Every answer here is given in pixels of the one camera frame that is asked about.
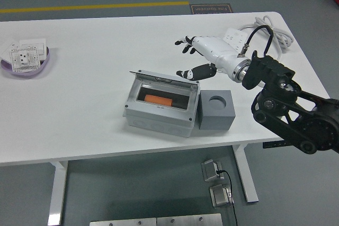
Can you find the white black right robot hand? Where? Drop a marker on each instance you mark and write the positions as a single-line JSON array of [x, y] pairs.
[[214, 50]]

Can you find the orange cylinder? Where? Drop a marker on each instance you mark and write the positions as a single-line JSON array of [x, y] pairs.
[[159, 99]]

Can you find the grey box with clear lid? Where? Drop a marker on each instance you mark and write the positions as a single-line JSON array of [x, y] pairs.
[[156, 124]]

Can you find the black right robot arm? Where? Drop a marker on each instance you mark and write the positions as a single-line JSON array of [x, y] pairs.
[[299, 122]]

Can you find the grey holder block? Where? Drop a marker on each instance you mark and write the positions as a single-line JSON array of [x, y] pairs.
[[214, 120]]

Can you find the white power strip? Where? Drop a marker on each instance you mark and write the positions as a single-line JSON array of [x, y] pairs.
[[234, 35]]

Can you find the dark floor sign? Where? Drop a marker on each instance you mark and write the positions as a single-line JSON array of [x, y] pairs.
[[211, 9]]

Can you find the black table control panel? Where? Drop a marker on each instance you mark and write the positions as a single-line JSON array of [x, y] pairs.
[[274, 144]]

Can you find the metal foot pedal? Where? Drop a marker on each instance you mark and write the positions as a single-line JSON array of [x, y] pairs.
[[220, 196], [210, 171]]

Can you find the white table leg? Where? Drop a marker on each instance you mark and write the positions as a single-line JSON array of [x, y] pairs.
[[57, 197], [246, 178]]

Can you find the white patterned socket module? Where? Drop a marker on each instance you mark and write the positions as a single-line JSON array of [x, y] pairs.
[[23, 58]]

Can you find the purple shallow bowl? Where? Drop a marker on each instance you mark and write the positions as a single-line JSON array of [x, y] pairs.
[[25, 74]]

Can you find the white printed card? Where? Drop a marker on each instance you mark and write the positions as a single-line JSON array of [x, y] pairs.
[[7, 47]]

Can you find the white wall switch panel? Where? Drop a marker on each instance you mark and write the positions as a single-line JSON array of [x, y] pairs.
[[37, 44]]

